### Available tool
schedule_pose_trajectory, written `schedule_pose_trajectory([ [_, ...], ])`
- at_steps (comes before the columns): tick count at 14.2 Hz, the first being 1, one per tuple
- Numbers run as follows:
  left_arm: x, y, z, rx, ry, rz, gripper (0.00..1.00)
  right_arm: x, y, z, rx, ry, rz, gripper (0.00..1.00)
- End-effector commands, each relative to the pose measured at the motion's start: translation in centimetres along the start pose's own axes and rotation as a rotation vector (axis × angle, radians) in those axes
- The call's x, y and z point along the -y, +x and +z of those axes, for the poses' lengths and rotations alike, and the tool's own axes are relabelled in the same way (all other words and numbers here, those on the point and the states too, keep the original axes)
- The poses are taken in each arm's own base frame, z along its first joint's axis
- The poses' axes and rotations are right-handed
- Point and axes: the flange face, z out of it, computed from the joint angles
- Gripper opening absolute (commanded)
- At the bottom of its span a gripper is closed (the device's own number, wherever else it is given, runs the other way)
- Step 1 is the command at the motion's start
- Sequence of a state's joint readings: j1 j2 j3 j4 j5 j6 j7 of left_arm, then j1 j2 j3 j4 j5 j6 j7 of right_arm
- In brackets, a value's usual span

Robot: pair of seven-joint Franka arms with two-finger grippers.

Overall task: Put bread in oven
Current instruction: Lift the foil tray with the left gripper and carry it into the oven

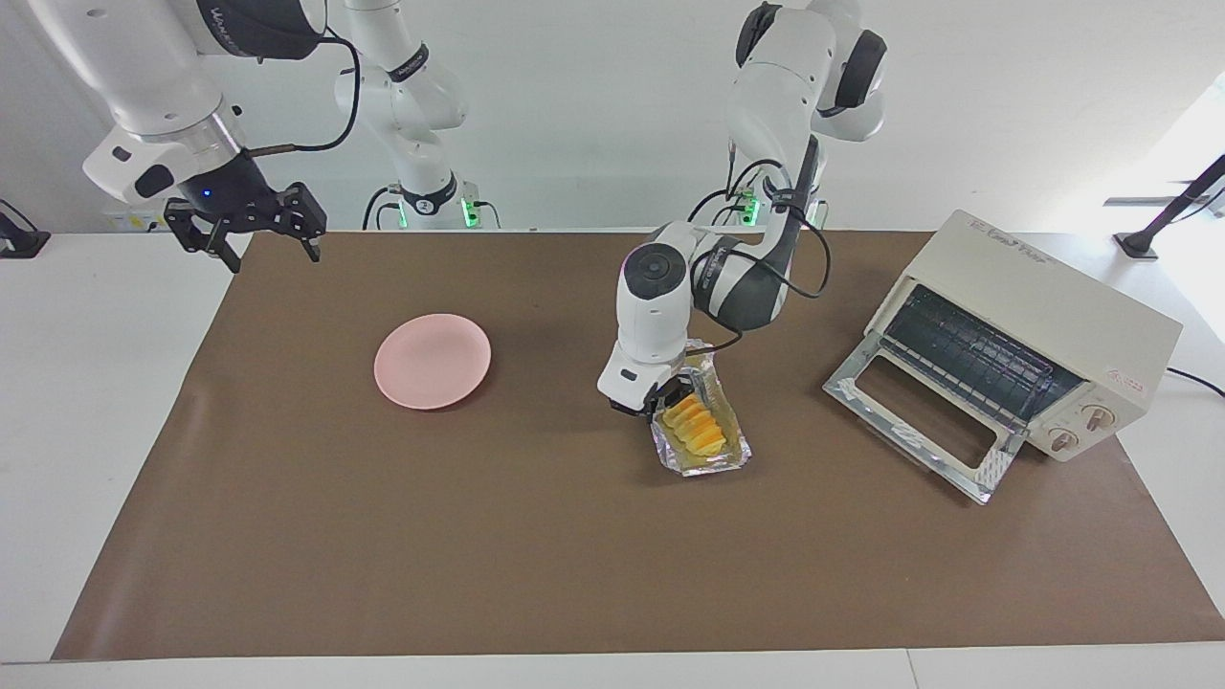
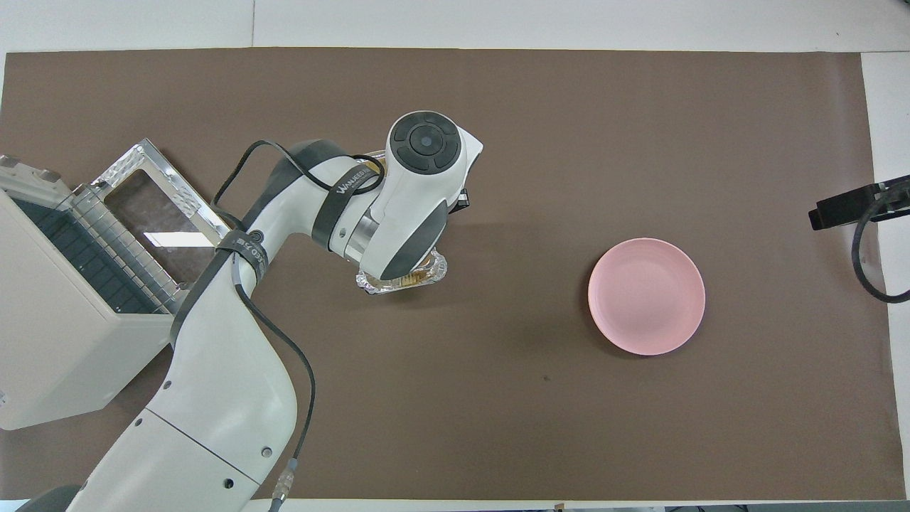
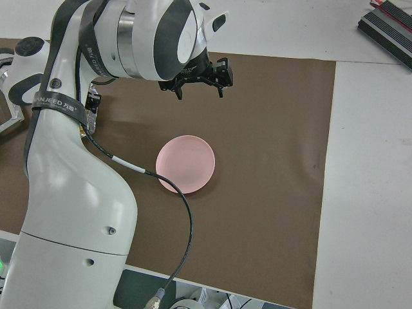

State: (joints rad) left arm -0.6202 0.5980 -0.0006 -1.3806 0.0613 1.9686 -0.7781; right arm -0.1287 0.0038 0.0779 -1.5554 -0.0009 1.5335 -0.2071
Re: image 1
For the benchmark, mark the sliced orange bread loaf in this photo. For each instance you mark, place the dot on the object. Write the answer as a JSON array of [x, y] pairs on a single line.
[[703, 431]]

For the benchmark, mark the brown paper table mat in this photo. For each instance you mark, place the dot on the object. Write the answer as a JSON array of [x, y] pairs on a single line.
[[574, 555]]

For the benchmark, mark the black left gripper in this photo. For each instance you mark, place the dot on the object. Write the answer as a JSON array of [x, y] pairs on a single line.
[[629, 408]]

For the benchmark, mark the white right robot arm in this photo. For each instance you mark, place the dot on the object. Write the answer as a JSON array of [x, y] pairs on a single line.
[[144, 77]]

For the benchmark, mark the white wall socket box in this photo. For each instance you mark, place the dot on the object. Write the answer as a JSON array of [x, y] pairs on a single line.
[[120, 220]]

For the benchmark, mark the aluminium foil tray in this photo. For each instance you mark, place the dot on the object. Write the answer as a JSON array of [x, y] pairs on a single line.
[[708, 465]]

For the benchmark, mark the cream oven knob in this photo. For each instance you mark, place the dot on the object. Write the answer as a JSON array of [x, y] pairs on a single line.
[[1064, 440], [1099, 417]]

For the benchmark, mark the pink round plate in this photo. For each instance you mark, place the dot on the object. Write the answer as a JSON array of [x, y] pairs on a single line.
[[431, 362]]

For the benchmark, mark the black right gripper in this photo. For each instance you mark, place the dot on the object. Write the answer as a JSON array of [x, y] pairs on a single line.
[[234, 196]]

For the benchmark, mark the cream white toaster oven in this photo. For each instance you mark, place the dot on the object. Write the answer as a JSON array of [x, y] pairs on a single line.
[[1053, 306]]

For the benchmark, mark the black stand base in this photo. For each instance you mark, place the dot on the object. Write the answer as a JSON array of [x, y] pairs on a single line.
[[24, 244]]

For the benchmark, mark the glass oven door metal frame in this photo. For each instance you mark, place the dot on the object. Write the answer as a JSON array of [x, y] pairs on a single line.
[[919, 421]]

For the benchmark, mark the black slanted camera stand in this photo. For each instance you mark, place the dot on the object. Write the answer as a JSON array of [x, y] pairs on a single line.
[[1139, 244]]

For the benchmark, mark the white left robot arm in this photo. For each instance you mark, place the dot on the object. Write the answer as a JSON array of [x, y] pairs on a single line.
[[651, 316]]

